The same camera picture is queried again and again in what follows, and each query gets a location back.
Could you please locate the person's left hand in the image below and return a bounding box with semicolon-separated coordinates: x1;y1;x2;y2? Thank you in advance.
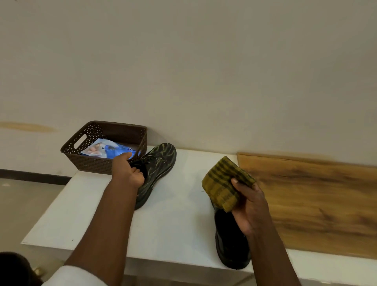
111;152;145;190

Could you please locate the blue and white plastic packet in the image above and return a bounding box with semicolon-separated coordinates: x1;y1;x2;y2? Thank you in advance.
80;138;142;160

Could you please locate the person's right hand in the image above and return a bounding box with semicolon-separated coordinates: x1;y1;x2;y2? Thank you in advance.
231;178;275;236

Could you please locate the black leather shoe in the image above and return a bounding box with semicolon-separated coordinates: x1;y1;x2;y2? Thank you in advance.
129;142;177;211
210;200;252;270

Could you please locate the brown perforated plastic basket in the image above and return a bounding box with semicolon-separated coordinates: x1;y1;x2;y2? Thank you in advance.
60;120;148;175

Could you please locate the person's white shirt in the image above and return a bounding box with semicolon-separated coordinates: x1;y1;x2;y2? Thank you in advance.
41;265;108;286

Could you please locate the person's left forearm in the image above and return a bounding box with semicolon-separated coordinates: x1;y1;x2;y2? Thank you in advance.
64;178;139;286

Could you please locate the wooden board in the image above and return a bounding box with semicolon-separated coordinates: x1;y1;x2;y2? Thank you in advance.
236;152;377;260

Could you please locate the black bucket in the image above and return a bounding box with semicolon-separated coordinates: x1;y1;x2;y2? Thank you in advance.
0;252;43;286

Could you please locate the person's right forearm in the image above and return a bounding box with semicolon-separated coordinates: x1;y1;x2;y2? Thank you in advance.
246;222;302;286

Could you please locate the yellow checked cloth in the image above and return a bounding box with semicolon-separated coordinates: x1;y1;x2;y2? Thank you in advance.
201;156;257;213

